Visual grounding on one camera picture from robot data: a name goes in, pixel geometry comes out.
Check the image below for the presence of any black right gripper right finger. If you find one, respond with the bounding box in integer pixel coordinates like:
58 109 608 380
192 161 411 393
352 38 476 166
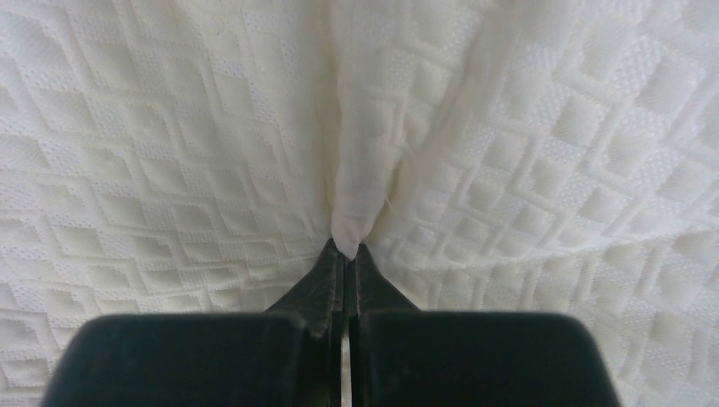
350 245 619 406

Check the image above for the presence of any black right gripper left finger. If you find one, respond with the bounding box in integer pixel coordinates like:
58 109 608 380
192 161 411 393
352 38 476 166
42 241 344 406

